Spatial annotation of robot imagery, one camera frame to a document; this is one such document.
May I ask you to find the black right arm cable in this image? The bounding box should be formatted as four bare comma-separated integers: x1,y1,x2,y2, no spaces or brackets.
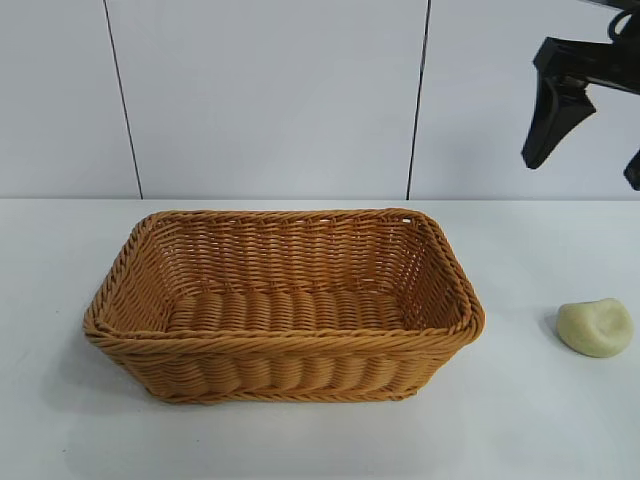
607,9,636,37

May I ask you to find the pale yellow egg yolk pastry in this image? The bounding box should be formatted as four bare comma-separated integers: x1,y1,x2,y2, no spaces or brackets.
556,297,635,359

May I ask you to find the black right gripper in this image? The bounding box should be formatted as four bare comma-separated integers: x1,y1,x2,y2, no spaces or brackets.
521,19,640,191

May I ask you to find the woven orange wicker basket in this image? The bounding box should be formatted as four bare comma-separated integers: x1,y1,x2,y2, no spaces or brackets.
82,207,487,402

